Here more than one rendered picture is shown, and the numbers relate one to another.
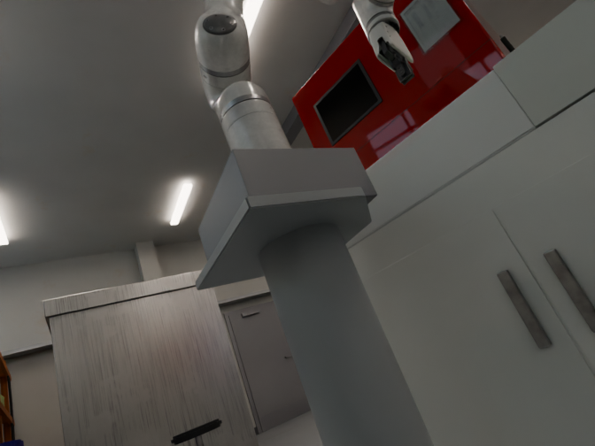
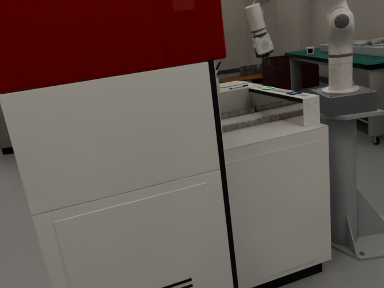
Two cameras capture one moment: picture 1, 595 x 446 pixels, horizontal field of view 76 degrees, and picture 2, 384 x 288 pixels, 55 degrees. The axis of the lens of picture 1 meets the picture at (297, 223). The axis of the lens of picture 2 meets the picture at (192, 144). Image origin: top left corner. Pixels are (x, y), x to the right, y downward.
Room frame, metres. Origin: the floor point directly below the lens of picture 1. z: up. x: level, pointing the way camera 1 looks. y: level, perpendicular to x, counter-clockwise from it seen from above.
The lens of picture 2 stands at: (2.80, 0.39, 1.32)
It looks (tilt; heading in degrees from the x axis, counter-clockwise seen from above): 16 degrees down; 213
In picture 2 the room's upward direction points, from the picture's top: 8 degrees counter-clockwise
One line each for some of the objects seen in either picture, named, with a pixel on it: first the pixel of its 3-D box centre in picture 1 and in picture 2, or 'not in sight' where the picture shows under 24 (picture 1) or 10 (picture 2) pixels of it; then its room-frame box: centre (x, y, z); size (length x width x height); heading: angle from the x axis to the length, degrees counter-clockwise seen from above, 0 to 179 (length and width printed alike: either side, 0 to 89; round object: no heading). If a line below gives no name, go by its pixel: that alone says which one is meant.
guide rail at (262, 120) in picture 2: not in sight; (236, 126); (1.11, -0.42, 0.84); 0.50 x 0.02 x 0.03; 140
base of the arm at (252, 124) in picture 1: (262, 152); (340, 73); (0.69, 0.01, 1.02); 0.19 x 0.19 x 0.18
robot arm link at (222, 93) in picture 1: (233, 91); (340, 32); (0.73, 0.03, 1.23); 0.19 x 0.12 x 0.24; 13
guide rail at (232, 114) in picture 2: not in sight; (216, 117); (0.94, -0.63, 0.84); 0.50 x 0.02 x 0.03; 140
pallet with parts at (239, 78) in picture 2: not in sight; (246, 75); (-5.48, -3.21, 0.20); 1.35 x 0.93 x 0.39; 126
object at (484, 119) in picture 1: (405, 183); (280, 103); (0.84, -0.27, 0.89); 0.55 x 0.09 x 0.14; 50
